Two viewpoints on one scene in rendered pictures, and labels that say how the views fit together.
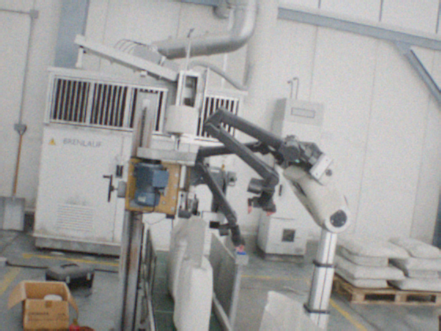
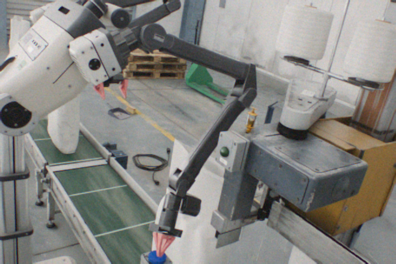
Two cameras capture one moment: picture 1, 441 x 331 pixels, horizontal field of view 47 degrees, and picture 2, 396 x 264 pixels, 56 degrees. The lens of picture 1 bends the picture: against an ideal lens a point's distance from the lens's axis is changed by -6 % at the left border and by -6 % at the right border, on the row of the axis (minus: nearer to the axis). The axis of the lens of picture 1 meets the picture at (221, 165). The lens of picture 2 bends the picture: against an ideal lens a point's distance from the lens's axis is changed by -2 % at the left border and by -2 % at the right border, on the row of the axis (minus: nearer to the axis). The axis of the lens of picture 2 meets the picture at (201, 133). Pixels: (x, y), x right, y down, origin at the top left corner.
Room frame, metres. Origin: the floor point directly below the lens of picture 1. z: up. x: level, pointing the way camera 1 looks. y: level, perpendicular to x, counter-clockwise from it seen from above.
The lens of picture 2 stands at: (4.12, -0.62, 1.69)
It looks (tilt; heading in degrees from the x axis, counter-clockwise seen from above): 21 degrees down; 150
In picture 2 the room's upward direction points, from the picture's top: 10 degrees clockwise
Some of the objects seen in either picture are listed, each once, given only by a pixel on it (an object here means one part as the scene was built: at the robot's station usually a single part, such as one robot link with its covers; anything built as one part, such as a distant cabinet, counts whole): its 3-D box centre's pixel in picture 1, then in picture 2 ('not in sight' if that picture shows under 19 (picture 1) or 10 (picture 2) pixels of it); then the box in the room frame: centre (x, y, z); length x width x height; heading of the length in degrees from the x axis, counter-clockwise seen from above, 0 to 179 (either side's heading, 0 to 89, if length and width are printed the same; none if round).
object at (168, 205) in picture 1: (151, 184); (343, 170); (3.33, 0.42, 1.18); 0.34 x 0.25 x 0.31; 100
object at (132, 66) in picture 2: not in sight; (148, 61); (-2.49, 1.73, 0.22); 1.21 x 0.84 x 0.14; 100
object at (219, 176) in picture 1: (204, 185); (290, 184); (3.42, 0.09, 1.21); 0.30 x 0.25 x 0.30; 10
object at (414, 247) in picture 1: (413, 247); not in sight; (5.85, -2.34, 0.56); 0.67 x 0.43 x 0.15; 10
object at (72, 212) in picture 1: (135, 167); not in sight; (6.43, 1.04, 1.05); 2.28 x 1.16 x 2.09; 100
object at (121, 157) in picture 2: not in sight; (111, 153); (1.49, 0.11, 0.35); 0.30 x 0.15 x 0.15; 10
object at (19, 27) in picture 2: not in sight; (20, 53); (-0.10, -0.50, 0.74); 0.47 x 0.20 x 0.72; 13
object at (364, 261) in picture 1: (362, 254); not in sight; (5.70, -1.69, 0.44); 0.66 x 0.42 x 0.14; 4
